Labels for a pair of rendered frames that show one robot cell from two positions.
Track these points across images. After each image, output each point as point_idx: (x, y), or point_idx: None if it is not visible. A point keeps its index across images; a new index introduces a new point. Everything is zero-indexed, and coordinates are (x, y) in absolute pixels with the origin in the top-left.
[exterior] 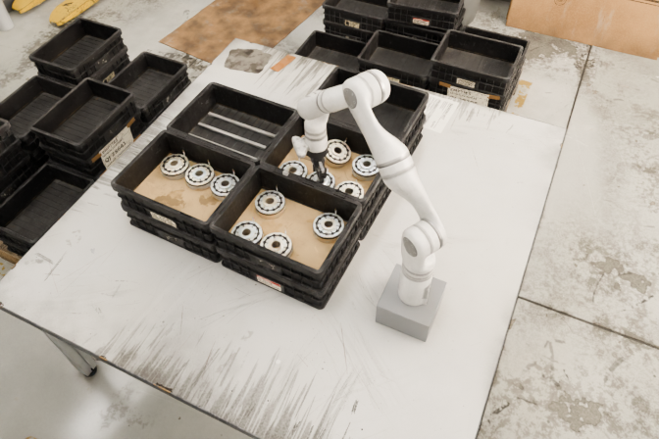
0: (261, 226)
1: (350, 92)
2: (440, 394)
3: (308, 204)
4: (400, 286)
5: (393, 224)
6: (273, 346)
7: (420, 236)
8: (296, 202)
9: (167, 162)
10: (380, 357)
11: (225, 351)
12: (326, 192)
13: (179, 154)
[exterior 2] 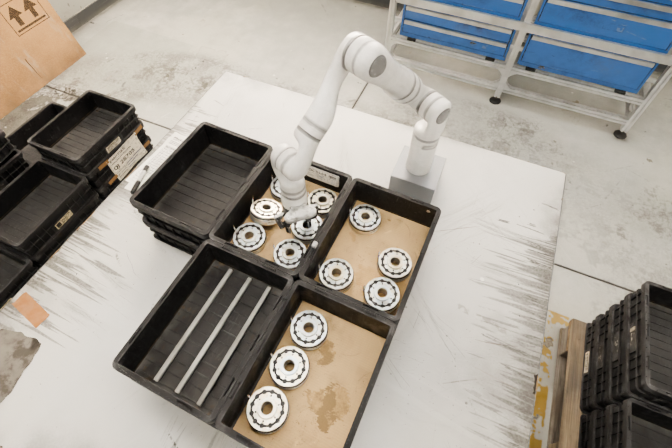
0: (363, 285)
1: (379, 58)
2: (479, 169)
3: (332, 240)
4: (426, 164)
5: None
6: (468, 284)
7: (444, 100)
8: (327, 253)
9: (262, 421)
10: (459, 204)
11: (483, 328)
12: (341, 206)
13: (248, 403)
